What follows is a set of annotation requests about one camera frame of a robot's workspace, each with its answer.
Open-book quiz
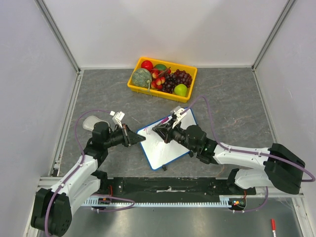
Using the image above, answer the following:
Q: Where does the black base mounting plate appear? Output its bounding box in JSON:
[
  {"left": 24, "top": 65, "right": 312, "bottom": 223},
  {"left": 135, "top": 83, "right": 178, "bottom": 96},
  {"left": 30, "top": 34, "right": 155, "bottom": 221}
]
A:
[{"left": 98, "top": 177, "right": 256, "bottom": 203}]

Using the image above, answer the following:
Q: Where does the yellow plastic fruit tray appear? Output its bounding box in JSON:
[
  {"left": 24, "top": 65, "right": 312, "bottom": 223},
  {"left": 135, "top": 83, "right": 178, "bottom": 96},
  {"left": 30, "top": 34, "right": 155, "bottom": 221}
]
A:
[{"left": 127, "top": 57, "right": 198, "bottom": 103}]

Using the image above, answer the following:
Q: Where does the green pear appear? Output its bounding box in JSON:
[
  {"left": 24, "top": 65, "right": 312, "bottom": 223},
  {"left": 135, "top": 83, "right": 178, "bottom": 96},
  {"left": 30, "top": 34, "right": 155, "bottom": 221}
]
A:
[{"left": 174, "top": 84, "right": 188, "bottom": 97}]

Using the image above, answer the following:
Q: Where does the white whiteboard eraser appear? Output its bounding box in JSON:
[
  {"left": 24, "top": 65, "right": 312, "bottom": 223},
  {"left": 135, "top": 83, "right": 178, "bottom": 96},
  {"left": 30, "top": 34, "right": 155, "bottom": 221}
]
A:
[{"left": 82, "top": 116, "right": 110, "bottom": 131}]

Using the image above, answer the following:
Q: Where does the green mango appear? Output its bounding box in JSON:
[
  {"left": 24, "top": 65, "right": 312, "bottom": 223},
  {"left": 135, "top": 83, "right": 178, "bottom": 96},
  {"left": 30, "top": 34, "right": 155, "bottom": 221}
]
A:
[{"left": 154, "top": 64, "right": 167, "bottom": 71}]

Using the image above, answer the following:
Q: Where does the green netted melon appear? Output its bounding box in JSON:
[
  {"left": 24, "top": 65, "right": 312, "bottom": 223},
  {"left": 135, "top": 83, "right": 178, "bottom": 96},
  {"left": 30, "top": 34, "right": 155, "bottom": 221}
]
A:
[{"left": 131, "top": 68, "right": 152, "bottom": 88}]

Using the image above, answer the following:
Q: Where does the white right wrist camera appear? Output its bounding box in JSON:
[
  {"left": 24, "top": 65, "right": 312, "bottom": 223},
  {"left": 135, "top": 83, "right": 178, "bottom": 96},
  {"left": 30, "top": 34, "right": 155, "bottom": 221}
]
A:
[{"left": 169, "top": 106, "right": 188, "bottom": 128}]

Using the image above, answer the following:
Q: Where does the red cherries cluster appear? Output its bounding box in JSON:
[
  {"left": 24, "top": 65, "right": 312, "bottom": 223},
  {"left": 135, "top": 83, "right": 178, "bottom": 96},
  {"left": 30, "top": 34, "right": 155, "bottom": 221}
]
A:
[{"left": 151, "top": 68, "right": 171, "bottom": 91}]

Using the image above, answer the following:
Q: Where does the purple capped whiteboard marker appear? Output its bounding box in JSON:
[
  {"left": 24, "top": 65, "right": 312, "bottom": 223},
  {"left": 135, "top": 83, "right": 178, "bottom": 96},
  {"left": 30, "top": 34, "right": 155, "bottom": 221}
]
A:
[{"left": 154, "top": 117, "right": 169, "bottom": 127}]

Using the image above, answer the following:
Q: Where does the light blue cable duct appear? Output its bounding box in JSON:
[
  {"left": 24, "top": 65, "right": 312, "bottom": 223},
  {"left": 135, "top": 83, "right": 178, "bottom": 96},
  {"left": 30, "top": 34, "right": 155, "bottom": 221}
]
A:
[{"left": 81, "top": 196, "right": 241, "bottom": 209}]

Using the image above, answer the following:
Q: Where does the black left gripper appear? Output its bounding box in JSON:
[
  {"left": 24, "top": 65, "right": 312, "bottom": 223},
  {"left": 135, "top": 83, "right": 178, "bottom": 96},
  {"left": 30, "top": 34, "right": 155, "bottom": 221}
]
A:
[{"left": 104, "top": 123, "right": 145, "bottom": 148}]

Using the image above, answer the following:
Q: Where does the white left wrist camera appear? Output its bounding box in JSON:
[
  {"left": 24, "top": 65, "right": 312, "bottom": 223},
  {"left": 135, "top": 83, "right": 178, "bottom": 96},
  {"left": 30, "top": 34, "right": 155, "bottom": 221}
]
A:
[{"left": 110, "top": 111, "right": 125, "bottom": 128}]

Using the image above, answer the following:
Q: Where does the blue framed whiteboard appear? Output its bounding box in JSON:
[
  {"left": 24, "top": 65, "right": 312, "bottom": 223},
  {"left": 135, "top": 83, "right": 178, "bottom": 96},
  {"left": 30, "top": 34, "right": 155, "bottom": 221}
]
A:
[{"left": 137, "top": 115, "right": 189, "bottom": 170}]

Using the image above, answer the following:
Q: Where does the red apple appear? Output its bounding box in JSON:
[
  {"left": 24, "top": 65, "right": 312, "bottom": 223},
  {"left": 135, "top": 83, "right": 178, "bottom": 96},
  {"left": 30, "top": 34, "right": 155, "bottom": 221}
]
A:
[{"left": 141, "top": 60, "right": 154, "bottom": 71}]

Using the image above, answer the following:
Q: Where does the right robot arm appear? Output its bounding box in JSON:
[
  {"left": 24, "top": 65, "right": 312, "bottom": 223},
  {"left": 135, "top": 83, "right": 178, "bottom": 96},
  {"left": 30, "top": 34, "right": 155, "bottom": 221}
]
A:
[{"left": 152, "top": 121, "right": 305, "bottom": 195}]

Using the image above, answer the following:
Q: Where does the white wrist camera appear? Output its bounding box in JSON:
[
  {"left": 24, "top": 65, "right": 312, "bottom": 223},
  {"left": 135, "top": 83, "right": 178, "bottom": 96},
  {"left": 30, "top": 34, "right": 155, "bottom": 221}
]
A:
[
  {"left": 110, "top": 111, "right": 125, "bottom": 128},
  {"left": 169, "top": 106, "right": 188, "bottom": 128}
]

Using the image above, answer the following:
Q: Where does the dark purple grape bunch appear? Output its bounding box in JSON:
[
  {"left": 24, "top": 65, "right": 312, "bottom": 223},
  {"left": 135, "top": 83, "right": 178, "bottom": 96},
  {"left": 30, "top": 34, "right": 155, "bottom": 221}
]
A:
[{"left": 161, "top": 70, "right": 193, "bottom": 93}]

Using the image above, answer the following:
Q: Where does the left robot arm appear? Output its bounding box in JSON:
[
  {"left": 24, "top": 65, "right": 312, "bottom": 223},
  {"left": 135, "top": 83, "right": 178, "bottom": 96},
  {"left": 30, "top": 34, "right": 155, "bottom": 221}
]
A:
[{"left": 31, "top": 116, "right": 146, "bottom": 237}]

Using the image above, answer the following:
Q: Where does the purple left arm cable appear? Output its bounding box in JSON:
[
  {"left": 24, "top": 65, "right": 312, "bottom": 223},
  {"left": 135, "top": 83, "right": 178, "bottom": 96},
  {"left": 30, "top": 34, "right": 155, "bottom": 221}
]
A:
[{"left": 44, "top": 110, "right": 136, "bottom": 237}]

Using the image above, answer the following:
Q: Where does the red marker pen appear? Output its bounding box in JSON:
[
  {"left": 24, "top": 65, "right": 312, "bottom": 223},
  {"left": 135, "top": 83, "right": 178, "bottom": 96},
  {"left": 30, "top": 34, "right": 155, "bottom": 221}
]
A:
[{"left": 271, "top": 219, "right": 277, "bottom": 237}]

